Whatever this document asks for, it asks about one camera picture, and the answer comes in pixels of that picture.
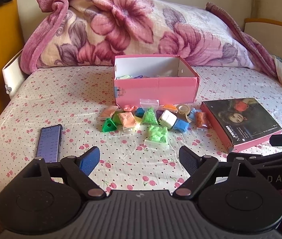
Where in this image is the colourful small toy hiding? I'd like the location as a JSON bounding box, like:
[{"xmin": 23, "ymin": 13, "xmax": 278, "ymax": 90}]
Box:
[{"xmin": 141, "ymin": 108, "xmax": 159, "ymax": 125}]

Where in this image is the dark cover book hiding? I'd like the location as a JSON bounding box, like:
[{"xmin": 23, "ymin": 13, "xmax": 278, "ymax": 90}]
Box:
[{"xmin": 200, "ymin": 97, "xmax": 282, "ymax": 153}]

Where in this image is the light green clay bag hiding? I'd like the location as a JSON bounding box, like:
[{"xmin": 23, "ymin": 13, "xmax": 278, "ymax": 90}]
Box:
[{"xmin": 144, "ymin": 125, "xmax": 169, "ymax": 146}]

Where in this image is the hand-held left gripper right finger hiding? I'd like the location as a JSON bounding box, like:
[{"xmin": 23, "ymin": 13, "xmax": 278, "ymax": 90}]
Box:
[{"xmin": 172, "ymin": 146, "xmax": 256, "ymax": 197}]

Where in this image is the rust orange clay bag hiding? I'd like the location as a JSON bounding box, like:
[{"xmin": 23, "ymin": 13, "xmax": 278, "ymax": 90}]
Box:
[{"xmin": 195, "ymin": 111, "xmax": 211, "ymax": 130}]

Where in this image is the floral pink blanket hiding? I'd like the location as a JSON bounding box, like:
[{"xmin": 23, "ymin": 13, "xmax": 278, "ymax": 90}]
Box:
[{"xmin": 20, "ymin": 0, "xmax": 281, "ymax": 76}]

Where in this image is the clear tape roll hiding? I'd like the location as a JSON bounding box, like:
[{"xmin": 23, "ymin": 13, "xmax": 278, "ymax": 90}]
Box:
[{"xmin": 176, "ymin": 104, "xmax": 193, "ymax": 116}]

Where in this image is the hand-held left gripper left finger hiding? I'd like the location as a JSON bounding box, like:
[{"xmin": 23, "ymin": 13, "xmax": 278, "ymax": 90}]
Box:
[{"xmin": 22, "ymin": 146, "xmax": 107, "ymax": 201}]

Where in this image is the white charger cube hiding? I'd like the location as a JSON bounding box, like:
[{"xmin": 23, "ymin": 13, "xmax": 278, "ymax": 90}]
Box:
[{"xmin": 158, "ymin": 110, "xmax": 178, "ymax": 130}]

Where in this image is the pink cardboard box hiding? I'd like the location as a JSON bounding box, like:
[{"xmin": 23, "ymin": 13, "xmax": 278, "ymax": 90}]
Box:
[{"xmin": 113, "ymin": 55, "xmax": 200, "ymax": 107}]

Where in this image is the green triangular sharpener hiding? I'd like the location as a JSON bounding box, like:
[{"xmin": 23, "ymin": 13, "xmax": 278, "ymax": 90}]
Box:
[{"xmin": 103, "ymin": 118, "xmax": 119, "ymax": 133}]

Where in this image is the peach clay bag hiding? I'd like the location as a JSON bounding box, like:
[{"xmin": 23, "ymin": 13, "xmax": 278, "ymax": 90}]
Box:
[{"xmin": 118, "ymin": 112, "xmax": 137, "ymax": 130}]

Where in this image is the smartphone in dark case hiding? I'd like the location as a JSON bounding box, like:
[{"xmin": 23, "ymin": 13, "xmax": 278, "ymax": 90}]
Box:
[{"xmin": 36, "ymin": 124, "xmax": 63, "ymax": 163}]

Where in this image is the pale blue clay bag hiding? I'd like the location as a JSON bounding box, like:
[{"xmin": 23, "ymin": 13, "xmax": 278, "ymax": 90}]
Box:
[{"xmin": 188, "ymin": 108, "xmax": 201, "ymax": 122}]

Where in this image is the cherry print bed sheet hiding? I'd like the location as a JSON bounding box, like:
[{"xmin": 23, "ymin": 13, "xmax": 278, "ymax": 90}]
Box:
[{"xmin": 0, "ymin": 65, "xmax": 282, "ymax": 213}]

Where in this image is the bright orange clay bag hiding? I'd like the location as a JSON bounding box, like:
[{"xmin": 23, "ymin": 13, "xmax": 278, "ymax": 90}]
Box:
[{"xmin": 162, "ymin": 104, "xmax": 179, "ymax": 113}]

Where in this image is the white bed side rail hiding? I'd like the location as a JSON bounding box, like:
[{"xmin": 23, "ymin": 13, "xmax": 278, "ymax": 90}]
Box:
[{"xmin": 2, "ymin": 49, "xmax": 29, "ymax": 98}]

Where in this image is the pale orange clay bag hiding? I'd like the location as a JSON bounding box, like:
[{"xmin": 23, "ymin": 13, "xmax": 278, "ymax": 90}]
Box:
[{"xmin": 99, "ymin": 106, "xmax": 120, "ymax": 120}]

